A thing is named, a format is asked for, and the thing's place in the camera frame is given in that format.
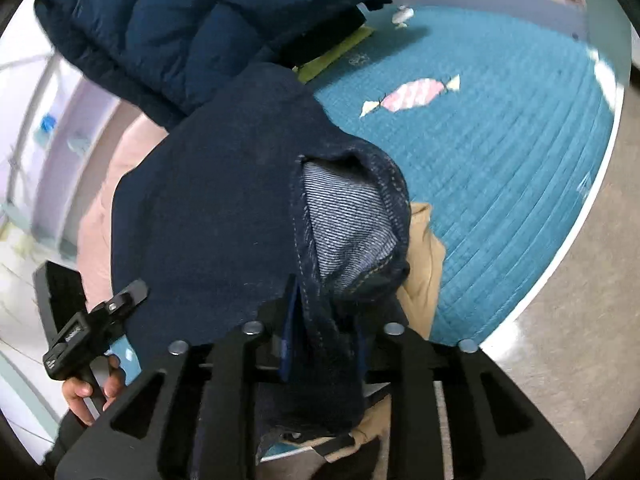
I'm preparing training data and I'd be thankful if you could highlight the pink quilt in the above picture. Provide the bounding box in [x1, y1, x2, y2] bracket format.
[75, 110, 171, 306]

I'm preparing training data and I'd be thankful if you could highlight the navy and yellow puffer jacket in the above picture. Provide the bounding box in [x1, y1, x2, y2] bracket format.
[34, 0, 418, 131]

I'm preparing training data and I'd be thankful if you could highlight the lilac wall shelf unit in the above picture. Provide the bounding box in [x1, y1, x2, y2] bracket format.
[0, 55, 121, 251]

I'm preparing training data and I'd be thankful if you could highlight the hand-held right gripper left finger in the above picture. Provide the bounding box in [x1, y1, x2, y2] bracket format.
[54, 275, 303, 480]

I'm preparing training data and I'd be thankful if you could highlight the person's left forearm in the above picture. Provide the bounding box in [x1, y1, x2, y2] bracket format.
[42, 412, 96, 471]

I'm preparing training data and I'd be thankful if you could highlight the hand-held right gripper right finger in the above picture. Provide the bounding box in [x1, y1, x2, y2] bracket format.
[355, 322, 586, 480]

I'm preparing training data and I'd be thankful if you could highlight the yellow-green flat item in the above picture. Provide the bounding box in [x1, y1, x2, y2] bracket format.
[295, 25, 376, 83]

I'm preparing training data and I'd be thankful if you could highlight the person's left hand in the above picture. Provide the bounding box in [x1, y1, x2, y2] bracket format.
[62, 355, 126, 426]

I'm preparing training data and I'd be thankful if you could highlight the teal quilted bed mat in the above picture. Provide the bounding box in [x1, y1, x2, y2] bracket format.
[107, 5, 618, 461]

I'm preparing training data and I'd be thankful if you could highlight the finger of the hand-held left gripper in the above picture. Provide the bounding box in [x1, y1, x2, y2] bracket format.
[89, 280, 149, 331]

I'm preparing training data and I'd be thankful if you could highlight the dark denim jacket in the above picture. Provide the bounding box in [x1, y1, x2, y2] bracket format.
[111, 62, 412, 441]

